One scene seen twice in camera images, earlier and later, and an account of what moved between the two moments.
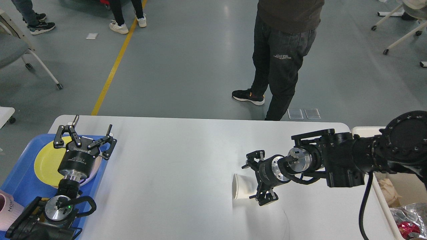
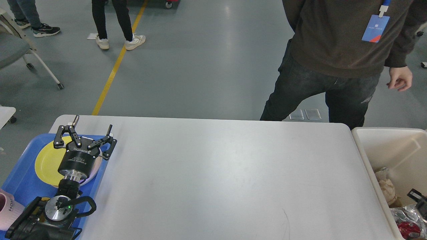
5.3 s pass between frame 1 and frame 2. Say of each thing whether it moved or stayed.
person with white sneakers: moved
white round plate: stayed
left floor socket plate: stayed
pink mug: stayed
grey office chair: stayed
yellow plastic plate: stayed
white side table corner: stayed
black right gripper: moved
